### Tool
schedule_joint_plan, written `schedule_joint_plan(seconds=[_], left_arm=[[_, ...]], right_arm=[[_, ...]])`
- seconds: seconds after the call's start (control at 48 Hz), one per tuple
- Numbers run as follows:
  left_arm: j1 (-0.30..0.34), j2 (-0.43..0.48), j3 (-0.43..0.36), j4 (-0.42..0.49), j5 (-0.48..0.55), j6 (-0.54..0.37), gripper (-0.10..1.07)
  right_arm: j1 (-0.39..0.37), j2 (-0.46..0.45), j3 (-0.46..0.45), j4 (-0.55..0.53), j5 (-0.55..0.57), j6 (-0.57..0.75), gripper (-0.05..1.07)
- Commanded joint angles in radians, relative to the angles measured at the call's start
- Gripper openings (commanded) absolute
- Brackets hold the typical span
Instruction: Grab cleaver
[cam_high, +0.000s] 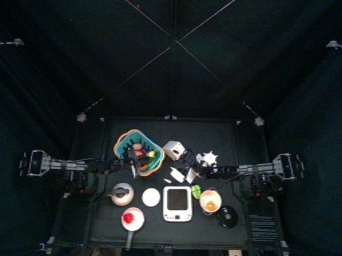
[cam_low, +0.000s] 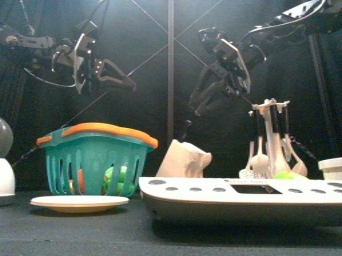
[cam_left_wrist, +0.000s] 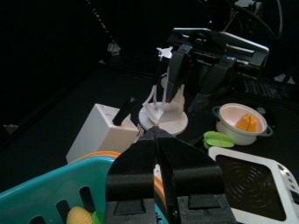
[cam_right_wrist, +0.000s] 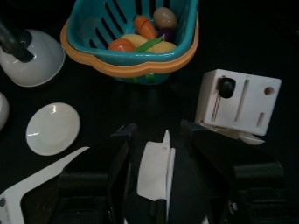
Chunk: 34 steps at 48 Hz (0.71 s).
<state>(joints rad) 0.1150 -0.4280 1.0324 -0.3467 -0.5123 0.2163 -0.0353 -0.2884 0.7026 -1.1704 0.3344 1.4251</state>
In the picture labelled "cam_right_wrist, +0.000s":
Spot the beige toy egg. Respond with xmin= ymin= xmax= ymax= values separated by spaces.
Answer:
xmin=152 ymin=6 xmax=179 ymax=30

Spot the white knife block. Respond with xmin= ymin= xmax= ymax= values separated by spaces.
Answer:
xmin=193 ymin=68 xmax=283 ymax=146

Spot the small white plate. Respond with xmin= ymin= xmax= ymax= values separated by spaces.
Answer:
xmin=24 ymin=101 xmax=81 ymax=157

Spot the orange toy carrot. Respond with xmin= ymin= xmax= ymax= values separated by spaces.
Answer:
xmin=133 ymin=15 xmax=159 ymax=40

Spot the white toy cleaver black handle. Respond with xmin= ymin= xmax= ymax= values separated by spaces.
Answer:
xmin=135 ymin=141 xmax=173 ymax=224

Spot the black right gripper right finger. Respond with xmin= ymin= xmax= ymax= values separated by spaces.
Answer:
xmin=180 ymin=119 xmax=288 ymax=224

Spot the yellow toy lemon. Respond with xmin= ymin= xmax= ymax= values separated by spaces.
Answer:
xmin=149 ymin=40 xmax=179 ymax=54

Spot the black-handled knife in block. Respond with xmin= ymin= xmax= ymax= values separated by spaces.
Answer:
xmin=216 ymin=76 xmax=237 ymax=100

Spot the yellow toy potato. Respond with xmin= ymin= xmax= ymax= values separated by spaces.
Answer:
xmin=119 ymin=33 xmax=152 ymax=49

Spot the slim white toy knife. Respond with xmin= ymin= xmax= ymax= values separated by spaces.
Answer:
xmin=160 ymin=129 xmax=177 ymax=224

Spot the teal basket with orange handle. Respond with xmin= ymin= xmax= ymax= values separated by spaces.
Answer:
xmin=60 ymin=0 xmax=200 ymax=86

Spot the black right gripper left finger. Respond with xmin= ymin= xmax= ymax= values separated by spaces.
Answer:
xmin=51 ymin=122 xmax=139 ymax=224

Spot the purple toy eggplant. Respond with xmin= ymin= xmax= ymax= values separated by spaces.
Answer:
xmin=157 ymin=27 xmax=176 ymax=42

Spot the orange toy tomato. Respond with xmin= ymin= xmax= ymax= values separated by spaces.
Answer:
xmin=107 ymin=38 xmax=136 ymax=53

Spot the white rounded dish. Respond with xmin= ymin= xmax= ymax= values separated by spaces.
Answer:
xmin=0 ymin=92 xmax=11 ymax=131

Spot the green toy pea pod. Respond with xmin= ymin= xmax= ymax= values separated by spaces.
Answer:
xmin=133 ymin=36 xmax=164 ymax=53

